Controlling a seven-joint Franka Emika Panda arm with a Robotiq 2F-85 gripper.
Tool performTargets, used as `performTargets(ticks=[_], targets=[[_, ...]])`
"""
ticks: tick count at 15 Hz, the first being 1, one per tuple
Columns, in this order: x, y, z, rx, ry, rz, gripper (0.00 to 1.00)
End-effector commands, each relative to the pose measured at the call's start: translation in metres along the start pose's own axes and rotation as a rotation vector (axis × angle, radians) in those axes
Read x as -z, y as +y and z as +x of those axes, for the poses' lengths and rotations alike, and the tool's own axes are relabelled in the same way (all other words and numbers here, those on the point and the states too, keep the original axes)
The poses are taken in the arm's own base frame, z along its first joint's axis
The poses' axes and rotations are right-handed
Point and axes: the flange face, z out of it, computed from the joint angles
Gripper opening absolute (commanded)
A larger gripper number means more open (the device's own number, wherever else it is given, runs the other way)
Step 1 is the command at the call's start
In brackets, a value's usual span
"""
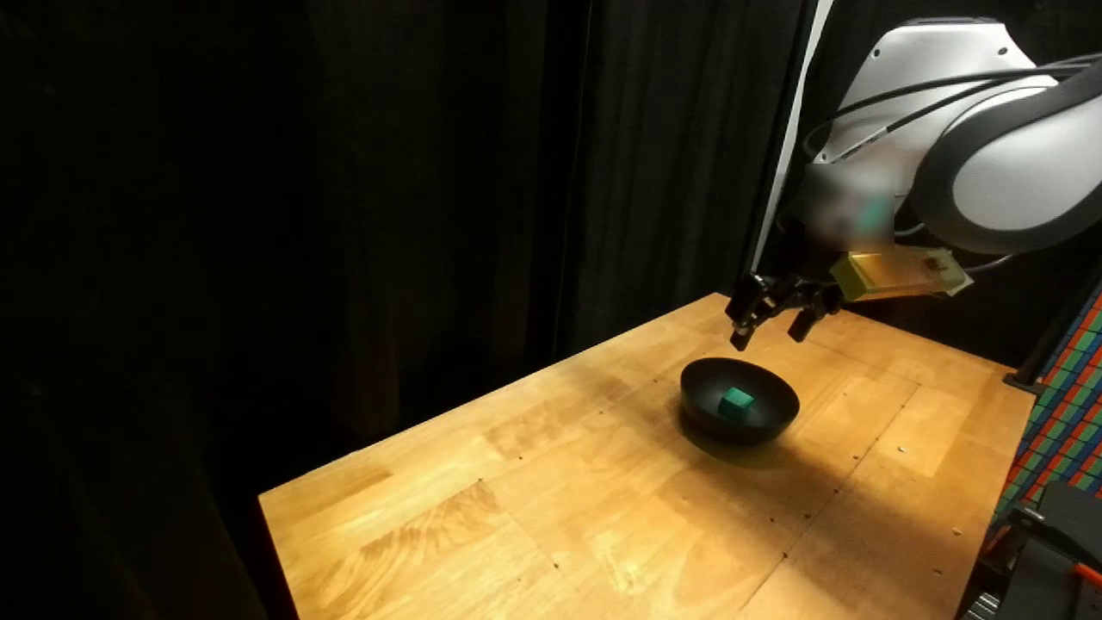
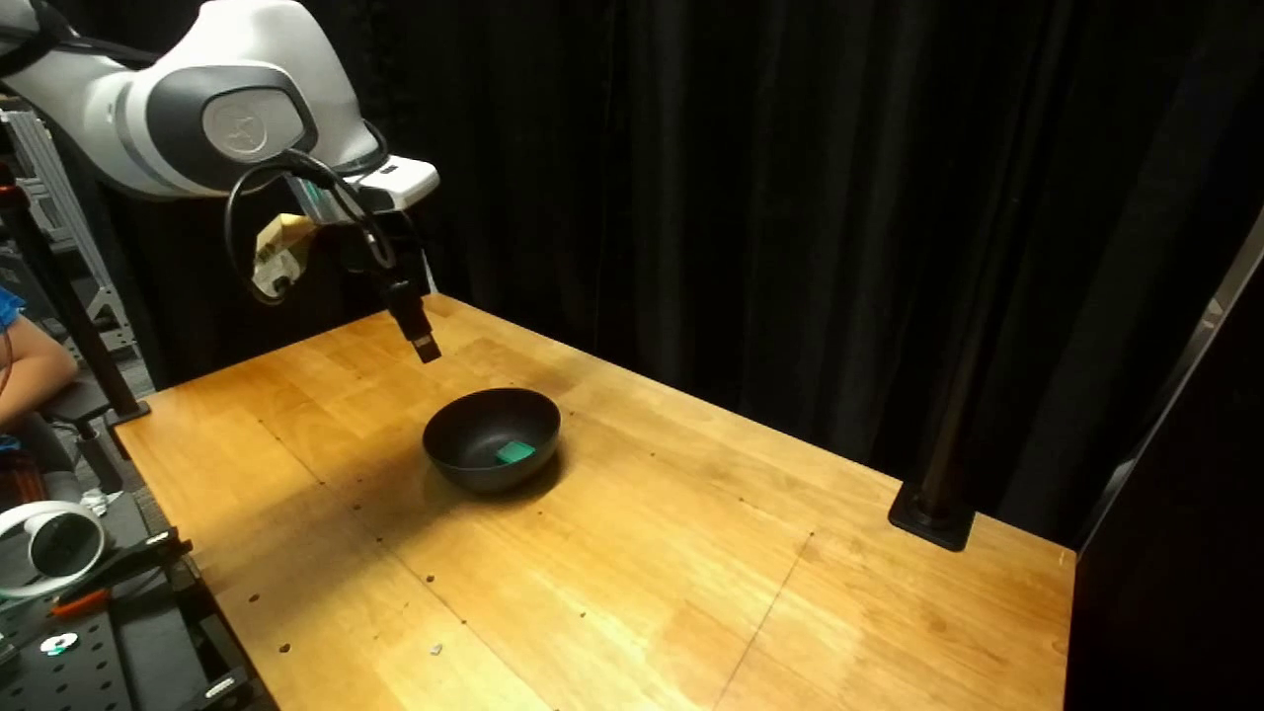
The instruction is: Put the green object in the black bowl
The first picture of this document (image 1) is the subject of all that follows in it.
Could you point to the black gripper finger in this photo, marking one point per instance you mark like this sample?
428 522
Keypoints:
744 327
812 318

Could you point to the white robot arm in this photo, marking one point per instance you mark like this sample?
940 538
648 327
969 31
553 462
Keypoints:
1011 172

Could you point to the white vertical strip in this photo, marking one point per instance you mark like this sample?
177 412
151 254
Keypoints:
785 126

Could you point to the black curtain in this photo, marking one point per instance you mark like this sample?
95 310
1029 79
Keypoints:
458 172

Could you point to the green block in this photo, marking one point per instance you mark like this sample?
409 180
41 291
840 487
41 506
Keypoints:
738 400

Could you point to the colourful checkered board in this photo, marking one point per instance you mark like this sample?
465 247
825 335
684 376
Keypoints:
1068 426

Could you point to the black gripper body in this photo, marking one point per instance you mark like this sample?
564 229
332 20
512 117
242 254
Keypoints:
792 278

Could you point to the black slanted pole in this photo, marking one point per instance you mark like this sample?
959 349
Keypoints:
1055 333

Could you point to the yellowish wrist camera box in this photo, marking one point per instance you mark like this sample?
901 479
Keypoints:
892 273

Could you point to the black bowl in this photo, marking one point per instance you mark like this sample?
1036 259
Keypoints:
758 421

